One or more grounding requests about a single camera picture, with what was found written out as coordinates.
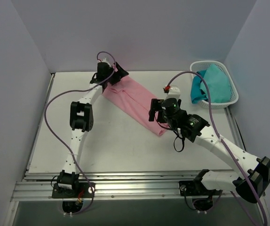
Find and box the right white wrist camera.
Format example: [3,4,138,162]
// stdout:
[163,85,181,101]

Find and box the aluminium rail frame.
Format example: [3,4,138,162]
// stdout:
[5,72,261,226]

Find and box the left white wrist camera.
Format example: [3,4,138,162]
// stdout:
[97,57,111,66]

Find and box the dark teal t shirt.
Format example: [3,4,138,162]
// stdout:
[191,76,207,104]

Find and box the white plastic basket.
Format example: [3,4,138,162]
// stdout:
[190,61,238,109]

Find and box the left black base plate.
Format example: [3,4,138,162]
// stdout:
[51,182,95,199]

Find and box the light teal t shirt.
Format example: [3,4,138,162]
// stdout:
[203,64,231,103]

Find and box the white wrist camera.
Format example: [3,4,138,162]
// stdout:
[163,85,181,101]
[97,57,111,66]

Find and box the black wire loop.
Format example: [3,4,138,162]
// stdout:
[172,134,186,153]

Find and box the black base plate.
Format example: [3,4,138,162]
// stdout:
[51,182,95,199]
[178,180,220,196]

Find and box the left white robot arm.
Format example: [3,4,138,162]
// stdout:
[56,59,128,197]

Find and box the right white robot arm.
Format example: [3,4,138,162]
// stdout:
[149,98,270,203]

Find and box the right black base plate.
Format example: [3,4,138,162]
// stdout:
[178,180,220,196]

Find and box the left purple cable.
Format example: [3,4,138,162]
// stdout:
[43,51,117,215]

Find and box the pink t shirt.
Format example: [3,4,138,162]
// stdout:
[103,76,166,136]

